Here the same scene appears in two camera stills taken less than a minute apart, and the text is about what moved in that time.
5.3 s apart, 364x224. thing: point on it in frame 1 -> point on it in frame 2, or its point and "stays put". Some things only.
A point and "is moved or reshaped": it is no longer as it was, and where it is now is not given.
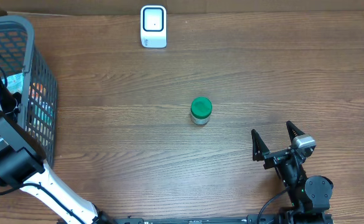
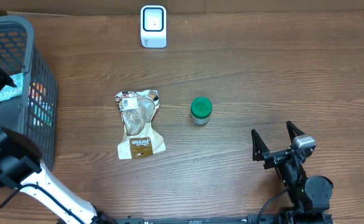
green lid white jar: (201, 109) stays put
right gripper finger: (293, 131) stays put
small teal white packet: (40, 119) is moved or reshaped
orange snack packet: (37, 91) stays put
